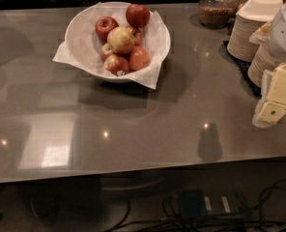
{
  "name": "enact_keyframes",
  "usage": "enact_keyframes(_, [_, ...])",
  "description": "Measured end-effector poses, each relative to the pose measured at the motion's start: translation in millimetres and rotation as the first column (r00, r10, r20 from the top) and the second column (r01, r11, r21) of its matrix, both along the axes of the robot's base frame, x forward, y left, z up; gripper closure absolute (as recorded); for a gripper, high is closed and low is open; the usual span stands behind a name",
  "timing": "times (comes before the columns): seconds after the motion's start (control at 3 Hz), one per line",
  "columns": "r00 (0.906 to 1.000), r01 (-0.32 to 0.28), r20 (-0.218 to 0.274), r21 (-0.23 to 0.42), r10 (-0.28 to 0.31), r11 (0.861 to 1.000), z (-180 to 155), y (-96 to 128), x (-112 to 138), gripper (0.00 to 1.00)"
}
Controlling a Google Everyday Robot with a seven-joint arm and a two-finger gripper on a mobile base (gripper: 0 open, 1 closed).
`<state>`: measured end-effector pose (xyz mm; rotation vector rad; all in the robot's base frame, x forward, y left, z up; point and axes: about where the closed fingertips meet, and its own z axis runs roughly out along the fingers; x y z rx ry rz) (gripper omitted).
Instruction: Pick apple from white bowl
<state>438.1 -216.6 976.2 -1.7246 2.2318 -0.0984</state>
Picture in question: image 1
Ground red apple back right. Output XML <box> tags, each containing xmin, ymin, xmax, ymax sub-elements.
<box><xmin>126</xmin><ymin>4</ymin><xmax>150</xmax><ymax>28</ymax></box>

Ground red apple front right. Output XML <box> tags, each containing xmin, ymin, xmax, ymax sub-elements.
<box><xmin>128</xmin><ymin>45</ymin><xmax>150</xmax><ymax>71</ymax></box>

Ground white foam container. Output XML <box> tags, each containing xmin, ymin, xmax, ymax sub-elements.
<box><xmin>238</xmin><ymin>0</ymin><xmax>283</xmax><ymax>21</ymax></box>

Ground black mat under plates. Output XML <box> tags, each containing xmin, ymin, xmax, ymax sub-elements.
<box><xmin>226</xmin><ymin>51</ymin><xmax>261</xmax><ymax>99</ymax></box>

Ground small apple left middle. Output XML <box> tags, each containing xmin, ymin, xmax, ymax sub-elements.
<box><xmin>100</xmin><ymin>43</ymin><xmax>113</xmax><ymax>61</ymax></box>

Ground lower stack paper plates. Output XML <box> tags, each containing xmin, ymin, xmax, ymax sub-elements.
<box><xmin>247</xmin><ymin>45</ymin><xmax>280</xmax><ymax>87</ymax></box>

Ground red-yellow apple front left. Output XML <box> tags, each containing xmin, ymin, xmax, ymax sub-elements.
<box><xmin>102</xmin><ymin>54</ymin><xmax>129</xmax><ymax>76</ymax></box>

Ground tall stack paper plates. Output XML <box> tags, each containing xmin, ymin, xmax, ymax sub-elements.
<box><xmin>227</xmin><ymin>14</ymin><xmax>263</xmax><ymax>62</ymax></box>

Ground small red apple behind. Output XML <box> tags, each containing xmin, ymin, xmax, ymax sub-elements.
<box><xmin>127</xmin><ymin>25</ymin><xmax>142</xmax><ymax>45</ymax></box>

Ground black floor cables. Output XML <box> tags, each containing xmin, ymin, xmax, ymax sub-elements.
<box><xmin>103</xmin><ymin>177</ymin><xmax>286</xmax><ymax>232</ymax></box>

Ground glass jar with grains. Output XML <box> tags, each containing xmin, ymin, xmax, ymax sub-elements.
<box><xmin>199</xmin><ymin>0</ymin><xmax>238</xmax><ymax>28</ymax></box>

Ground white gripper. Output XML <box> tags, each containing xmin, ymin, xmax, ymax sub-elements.
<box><xmin>252</xmin><ymin>64</ymin><xmax>286</xmax><ymax>129</ymax></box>

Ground dark red apple left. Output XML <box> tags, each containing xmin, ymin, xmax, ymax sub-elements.
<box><xmin>95</xmin><ymin>16</ymin><xmax>119</xmax><ymax>42</ymax></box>

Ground yellow-red apple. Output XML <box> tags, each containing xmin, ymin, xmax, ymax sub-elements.
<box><xmin>107</xmin><ymin>27</ymin><xmax>134</xmax><ymax>54</ymax></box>

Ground dark power box on floor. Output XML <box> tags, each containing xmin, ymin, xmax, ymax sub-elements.
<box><xmin>179</xmin><ymin>189</ymin><xmax>207</xmax><ymax>219</ymax></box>

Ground white bowl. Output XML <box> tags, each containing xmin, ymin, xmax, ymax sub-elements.
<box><xmin>64</xmin><ymin>1</ymin><xmax>172</xmax><ymax>84</ymax></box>

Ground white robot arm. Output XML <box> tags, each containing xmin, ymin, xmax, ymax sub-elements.
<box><xmin>252</xmin><ymin>3</ymin><xmax>286</xmax><ymax>129</ymax></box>

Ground white paper liner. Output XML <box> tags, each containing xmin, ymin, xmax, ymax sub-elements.
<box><xmin>52</xmin><ymin>1</ymin><xmax>171</xmax><ymax>90</ymax></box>

